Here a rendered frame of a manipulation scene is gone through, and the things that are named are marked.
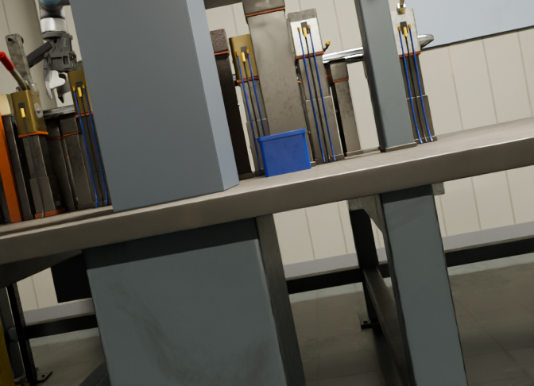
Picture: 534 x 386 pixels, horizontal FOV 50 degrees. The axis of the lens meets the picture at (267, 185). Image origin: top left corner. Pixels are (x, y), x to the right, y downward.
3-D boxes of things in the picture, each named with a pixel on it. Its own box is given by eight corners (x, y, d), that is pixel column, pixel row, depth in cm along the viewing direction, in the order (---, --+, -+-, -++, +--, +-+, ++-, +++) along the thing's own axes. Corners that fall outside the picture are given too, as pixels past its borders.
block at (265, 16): (314, 165, 146) (280, -10, 144) (315, 166, 138) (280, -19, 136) (275, 173, 146) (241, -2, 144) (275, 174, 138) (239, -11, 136)
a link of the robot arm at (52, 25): (36, 19, 176) (47, 25, 184) (37, 34, 176) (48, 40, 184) (59, 17, 175) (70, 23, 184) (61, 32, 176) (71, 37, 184)
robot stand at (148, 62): (224, 191, 97) (177, -43, 96) (113, 212, 99) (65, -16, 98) (240, 183, 117) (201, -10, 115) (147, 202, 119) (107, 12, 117)
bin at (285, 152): (310, 167, 136) (303, 130, 136) (313, 167, 126) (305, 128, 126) (265, 175, 137) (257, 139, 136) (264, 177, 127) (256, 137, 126)
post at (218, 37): (253, 175, 157) (226, 31, 155) (253, 176, 152) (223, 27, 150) (236, 179, 157) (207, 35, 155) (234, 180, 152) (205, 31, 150)
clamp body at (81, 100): (125, 202, 162) (97, 72, 160) (114, 206, 151) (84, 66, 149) (102, 206, 162) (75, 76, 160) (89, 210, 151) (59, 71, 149)
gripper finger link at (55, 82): (62, 93, 172) (63, 67, 176) (43, 94, 173) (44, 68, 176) (66, 98, 175) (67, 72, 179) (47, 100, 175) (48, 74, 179)
